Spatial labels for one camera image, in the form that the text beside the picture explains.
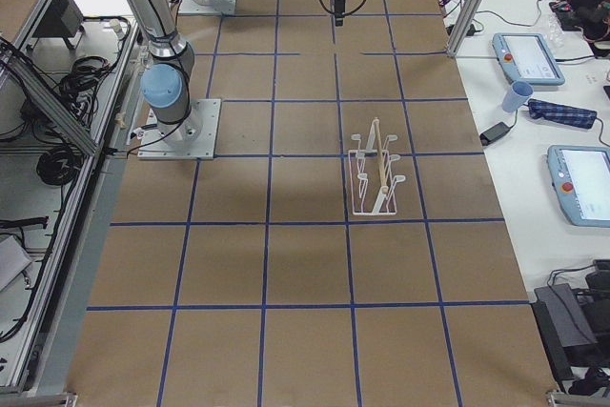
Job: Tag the blue cup on side table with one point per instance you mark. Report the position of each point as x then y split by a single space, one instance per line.
517 95

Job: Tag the upper teach pendant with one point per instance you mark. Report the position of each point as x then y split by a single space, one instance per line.
527 57

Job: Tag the teach pendant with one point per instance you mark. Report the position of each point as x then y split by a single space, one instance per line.
580 178
527 57

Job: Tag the black power adapter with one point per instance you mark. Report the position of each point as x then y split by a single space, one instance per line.
494 133

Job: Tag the lower teach pendant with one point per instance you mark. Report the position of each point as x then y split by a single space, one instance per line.
580 178

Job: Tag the black laptop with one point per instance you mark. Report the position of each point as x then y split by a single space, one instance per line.
567 337

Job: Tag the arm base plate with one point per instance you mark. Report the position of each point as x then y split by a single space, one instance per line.
194 139
208 7

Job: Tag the aluminium frame post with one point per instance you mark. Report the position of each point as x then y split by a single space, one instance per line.
469 2

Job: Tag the white wire cup rack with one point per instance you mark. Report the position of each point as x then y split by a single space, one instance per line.
373 184

